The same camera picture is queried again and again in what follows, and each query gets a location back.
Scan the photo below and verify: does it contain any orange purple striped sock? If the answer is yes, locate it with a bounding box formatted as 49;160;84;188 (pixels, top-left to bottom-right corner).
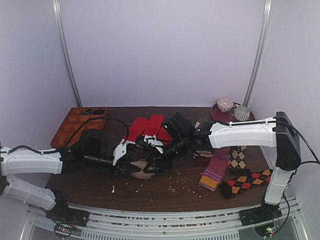
198;147;230;192

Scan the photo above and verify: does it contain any striped rolled sock in tray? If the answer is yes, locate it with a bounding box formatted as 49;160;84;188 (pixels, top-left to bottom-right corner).
81;108;93;116

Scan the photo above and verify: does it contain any tan ribbed sock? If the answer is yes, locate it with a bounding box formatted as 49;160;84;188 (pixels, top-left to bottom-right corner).
129;158;154;180

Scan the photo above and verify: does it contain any red round plate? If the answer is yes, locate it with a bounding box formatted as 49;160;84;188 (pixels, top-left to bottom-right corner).
210;102;256;121

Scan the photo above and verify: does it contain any grey striped mug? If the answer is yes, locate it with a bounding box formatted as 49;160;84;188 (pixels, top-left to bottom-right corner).
234;105;251;122

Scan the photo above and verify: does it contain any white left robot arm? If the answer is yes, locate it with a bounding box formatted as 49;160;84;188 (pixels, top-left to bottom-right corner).
0;129;141;222

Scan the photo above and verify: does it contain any red sock beige cuff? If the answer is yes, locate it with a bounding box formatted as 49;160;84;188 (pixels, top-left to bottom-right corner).
143;114;165;136

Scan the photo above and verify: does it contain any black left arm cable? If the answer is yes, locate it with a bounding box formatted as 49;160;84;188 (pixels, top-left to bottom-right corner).
59;116;131;151

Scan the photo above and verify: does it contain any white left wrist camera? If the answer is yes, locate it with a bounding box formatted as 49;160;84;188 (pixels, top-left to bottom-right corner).
112;144;127;166

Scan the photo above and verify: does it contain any red sock white cuff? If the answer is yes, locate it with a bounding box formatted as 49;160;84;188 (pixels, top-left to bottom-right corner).
120;117;149;144

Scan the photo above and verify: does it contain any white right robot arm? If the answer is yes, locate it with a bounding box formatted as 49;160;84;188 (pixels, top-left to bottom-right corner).
143;111;301;221

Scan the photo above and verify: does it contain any left aluminium frame post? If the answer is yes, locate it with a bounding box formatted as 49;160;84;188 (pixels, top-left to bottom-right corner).
52;0;83;108

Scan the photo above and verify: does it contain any wooden compartment tray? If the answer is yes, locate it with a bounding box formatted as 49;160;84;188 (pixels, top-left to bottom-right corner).
50;107;109;148

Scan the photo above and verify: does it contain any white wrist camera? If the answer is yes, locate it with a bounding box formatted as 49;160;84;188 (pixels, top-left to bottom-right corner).
143;135;165;154
112;144;127;166

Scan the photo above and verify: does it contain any brown argyle sock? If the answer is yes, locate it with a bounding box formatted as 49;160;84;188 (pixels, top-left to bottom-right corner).
228;146;247;173

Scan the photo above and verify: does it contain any right aluminium frame post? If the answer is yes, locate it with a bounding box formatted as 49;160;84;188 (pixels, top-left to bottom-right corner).
243;0;273;108

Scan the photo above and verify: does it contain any red sock spotted cuff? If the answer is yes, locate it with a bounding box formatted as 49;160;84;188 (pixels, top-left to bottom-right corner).
156;126;172;145

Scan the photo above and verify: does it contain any white patterned bowl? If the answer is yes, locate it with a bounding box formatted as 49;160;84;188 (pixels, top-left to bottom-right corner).
216;97;234;112

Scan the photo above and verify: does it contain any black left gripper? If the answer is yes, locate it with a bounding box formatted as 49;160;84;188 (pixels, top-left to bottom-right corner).
84;151;141;180

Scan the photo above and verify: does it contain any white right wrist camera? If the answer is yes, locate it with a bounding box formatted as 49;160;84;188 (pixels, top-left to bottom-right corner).
143;135;165;154

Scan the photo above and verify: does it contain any aluminium frame post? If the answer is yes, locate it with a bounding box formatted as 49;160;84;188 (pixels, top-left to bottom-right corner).
52;0;83;108
243;0;273;108

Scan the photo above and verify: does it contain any red orange argyle sock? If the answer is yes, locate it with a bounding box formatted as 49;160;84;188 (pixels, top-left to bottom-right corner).
218;169;273;199

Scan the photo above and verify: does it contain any beige brown striped sock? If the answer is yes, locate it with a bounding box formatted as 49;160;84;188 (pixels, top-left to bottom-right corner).
193;117;213;167

